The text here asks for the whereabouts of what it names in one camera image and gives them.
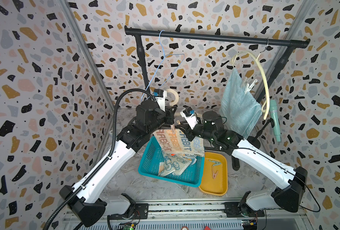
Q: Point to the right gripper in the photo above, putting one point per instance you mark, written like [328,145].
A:
[186,126]

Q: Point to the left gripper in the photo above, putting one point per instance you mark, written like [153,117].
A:
[170,113]

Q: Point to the beige plastic hanger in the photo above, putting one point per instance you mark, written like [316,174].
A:
[172,103]

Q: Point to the beige pink clothespin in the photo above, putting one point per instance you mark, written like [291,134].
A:
[173,128]

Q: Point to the cream RABBIT lettered towel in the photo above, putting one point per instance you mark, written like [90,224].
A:
[178,143]

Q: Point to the green clothespin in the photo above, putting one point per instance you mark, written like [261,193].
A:
[214,163]

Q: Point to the cream towel blue cartoon print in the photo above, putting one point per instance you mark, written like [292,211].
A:
[175,164]

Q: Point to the blue wire hanger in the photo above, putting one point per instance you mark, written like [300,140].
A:
[165,56]

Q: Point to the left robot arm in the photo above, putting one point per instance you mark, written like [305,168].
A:
[85,198]

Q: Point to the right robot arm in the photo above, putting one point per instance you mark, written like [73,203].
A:
[289,183]

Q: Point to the light teal towel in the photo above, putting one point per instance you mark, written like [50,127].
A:
[239,107]

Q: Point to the yellow plastic tray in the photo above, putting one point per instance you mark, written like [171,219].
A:
[215,178]

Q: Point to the teal plastic basket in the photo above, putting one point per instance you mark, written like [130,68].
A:
[152,157]

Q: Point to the mint green microphone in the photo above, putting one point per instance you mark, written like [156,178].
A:
[273,110]

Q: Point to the black clothes rack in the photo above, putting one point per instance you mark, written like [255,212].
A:
[290,45]

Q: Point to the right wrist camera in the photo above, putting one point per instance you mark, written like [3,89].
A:
[190,116]

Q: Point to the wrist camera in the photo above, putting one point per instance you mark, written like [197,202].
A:
[160,96]
[190,116]

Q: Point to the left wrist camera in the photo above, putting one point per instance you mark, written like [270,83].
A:
[160,96]

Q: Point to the aluminium rail base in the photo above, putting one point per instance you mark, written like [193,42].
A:
[198,214]

